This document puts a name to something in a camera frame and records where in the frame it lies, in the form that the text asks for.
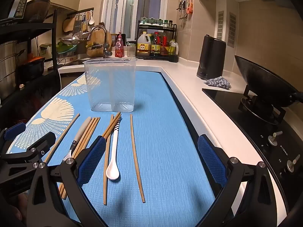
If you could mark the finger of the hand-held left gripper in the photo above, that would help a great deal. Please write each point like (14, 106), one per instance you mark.
(14, 131)
(42, 141)

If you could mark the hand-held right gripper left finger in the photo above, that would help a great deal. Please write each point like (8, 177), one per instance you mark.
(91, 163)

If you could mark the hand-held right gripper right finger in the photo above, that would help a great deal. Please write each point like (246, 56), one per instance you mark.
(211, 162)

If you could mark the white ceramic spoon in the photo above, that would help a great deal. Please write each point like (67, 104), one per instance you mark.
(112, 170)

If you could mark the wooden chopstick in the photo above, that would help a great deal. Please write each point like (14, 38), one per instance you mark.
(115, 124)
(111, 123)
(106, 182)
(85, 134)
(68, 130)
(91, 134)
(136, 156)
(88, 134)

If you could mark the clear plastic utensil holder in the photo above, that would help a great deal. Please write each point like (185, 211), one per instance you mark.
(111, 87)

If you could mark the blue patterned table mat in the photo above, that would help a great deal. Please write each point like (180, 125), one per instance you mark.
(161, 134)

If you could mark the dark cooking pot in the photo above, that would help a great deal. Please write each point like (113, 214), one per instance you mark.
(30, 69)

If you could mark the metal stove knob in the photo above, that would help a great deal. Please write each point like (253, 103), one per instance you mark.
(273, 139)
(292, 163)

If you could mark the stainless steel pot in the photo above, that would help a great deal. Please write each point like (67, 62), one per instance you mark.
(8, 63)

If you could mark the stove burner grate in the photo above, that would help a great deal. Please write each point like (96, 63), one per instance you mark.
(259, 110)

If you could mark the blue grey dish cloth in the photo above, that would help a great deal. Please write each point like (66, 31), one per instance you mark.
(217, 82)

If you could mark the green plastic basin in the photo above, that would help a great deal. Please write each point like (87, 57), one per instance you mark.
(66, 49)

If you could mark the black wok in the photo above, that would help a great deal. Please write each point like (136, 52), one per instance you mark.
(260, 75)

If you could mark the black shelf rack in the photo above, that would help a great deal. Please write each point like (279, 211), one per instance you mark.
(55, 40)

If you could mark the metal bowl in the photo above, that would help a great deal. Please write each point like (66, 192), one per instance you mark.
(69, 40)

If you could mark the black electric kettle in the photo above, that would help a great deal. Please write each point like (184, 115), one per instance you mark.
(210, 56)

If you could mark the steel kitchen faucet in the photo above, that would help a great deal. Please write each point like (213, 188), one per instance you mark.
(105, 45)

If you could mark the round wooden cutting board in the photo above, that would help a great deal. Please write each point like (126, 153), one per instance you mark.
(98, 40)

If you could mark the hanging wooden board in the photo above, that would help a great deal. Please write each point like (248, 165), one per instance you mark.
(68, 24)

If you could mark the glass jar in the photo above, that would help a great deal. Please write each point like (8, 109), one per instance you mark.
(131, 50)

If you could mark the metal grater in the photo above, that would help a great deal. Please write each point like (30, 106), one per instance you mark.
(77, 27)

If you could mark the clear oil bottle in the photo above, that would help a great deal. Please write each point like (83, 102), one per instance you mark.
(174, 47)

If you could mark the red dish soap bottle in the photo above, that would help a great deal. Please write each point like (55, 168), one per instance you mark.
(119, 46)

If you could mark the dark sauce bottle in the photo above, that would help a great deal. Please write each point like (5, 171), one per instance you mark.
(155, 45)
(164, 46)

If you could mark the dark wooden bowl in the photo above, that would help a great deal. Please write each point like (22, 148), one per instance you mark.
(37, 8)

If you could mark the large cooking oil bottle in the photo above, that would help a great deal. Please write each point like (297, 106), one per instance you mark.
(144, 47)

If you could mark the hanging white spoon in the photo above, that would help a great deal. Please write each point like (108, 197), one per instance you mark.
(91, 20)

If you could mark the appliance control panel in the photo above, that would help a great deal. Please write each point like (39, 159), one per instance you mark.
(22, 0)

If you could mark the black spice rack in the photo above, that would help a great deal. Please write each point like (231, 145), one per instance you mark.
(176, 32)

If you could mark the row of spice jars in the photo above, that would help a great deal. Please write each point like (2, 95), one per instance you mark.
(153, 21)

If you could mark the orange hanging utensil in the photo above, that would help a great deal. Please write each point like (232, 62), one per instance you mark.
(189, 7)

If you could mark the hanging metal kitchen tools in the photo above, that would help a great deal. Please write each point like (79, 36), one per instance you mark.
(182, 7)

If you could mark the window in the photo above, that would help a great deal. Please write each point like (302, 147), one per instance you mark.
(137, 7)

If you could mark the wide wall vent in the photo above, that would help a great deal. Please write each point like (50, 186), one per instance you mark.
(232, 28)

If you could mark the narrow wall vent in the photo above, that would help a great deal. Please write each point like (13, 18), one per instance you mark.
(220, 26)

